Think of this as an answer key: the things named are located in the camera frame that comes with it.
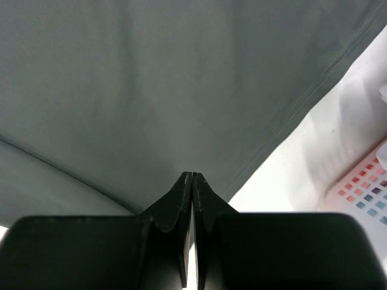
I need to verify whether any white t-shirt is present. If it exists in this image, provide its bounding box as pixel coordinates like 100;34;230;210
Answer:
379;83;387;103

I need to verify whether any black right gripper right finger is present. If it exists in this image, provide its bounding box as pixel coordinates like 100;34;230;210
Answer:
192;173;386;289

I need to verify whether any red garment in basket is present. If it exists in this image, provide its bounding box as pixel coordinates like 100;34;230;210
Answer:
334;156;386;202

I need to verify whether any light blue t-shirt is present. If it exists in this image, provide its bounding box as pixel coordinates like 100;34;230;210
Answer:
355;194;386;225

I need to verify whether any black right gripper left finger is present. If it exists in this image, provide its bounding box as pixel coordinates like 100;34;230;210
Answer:
1;172;192;289

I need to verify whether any white plastic laundry basket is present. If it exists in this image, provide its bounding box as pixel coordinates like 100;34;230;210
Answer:
317;143;386;268

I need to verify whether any dark grey t-shirt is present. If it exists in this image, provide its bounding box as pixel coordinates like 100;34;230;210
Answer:
1;1;386;227

